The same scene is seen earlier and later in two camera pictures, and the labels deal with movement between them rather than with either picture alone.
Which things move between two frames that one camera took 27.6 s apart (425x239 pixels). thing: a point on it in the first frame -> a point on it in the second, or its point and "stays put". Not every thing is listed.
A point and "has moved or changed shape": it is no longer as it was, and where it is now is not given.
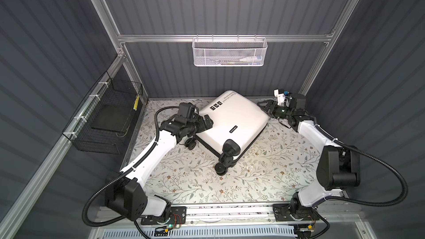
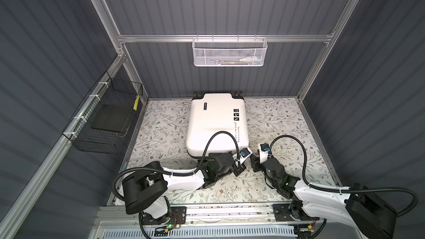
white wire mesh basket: (229, 51) stays put
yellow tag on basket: (136, 103) stays put
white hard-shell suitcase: (238, 123) has moved or changed shape
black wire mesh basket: (102, 124) stays put
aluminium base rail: (332, 213) stays put
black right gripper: (270, 104) -> (254, 162)
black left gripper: (202, 126) -> (239, 170)
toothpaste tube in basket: (252, 58) stays put
